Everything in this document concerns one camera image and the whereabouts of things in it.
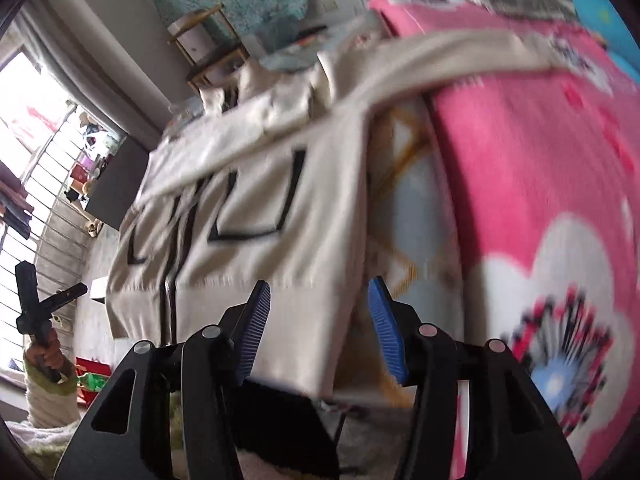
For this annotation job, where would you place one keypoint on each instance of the hanging dark clothes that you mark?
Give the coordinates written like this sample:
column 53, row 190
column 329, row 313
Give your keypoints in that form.
column 15, row 200

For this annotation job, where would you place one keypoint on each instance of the wooden chair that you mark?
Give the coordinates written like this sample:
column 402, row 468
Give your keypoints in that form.
column 220, row 57

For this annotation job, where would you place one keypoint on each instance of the green packet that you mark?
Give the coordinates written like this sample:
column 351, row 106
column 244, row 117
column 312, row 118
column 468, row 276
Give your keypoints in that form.
column 92, row 382

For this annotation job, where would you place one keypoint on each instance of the fruit print tablecloth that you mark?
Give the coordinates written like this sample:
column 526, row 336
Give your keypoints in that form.
column 415, row 220

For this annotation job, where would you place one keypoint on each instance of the pink floral blanket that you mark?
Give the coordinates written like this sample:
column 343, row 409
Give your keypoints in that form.
column 525, row 160

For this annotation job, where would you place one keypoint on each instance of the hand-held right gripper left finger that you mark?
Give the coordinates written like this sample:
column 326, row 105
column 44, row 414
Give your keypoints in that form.
column 256, row 320

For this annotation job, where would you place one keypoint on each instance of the person's left hand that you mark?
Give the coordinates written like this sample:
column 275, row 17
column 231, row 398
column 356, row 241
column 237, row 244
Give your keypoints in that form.
column 52, row 355

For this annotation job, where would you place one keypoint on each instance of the cream jacket with black trim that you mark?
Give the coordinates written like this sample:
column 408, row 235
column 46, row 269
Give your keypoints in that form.
column 260, row 210

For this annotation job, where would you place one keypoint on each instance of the dark grey cabinet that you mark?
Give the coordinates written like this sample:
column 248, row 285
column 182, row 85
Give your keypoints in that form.
column 120, row 180

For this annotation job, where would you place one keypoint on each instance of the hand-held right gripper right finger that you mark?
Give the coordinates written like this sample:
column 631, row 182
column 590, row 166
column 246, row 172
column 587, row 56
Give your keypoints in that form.
column 385, row 325

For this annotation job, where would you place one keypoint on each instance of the red gift bag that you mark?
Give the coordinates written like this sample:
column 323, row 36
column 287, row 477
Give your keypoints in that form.
column 92, row 365

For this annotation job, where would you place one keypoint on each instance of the clutter of household things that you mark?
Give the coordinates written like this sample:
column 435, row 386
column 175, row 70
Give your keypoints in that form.
column 95, row 155

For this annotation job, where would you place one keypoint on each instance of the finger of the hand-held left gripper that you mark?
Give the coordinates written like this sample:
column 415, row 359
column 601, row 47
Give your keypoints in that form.
column 27, row 290
column 65, row 297

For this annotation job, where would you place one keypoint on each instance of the grey curtain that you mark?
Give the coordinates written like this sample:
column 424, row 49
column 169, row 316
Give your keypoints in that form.
column 90, row 60

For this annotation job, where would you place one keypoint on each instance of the beige slipper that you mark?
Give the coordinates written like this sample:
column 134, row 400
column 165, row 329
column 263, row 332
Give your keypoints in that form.
column 92, row 228

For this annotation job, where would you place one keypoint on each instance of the metal window railing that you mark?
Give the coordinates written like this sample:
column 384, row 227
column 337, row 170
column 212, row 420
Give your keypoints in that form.
column 50, row 142

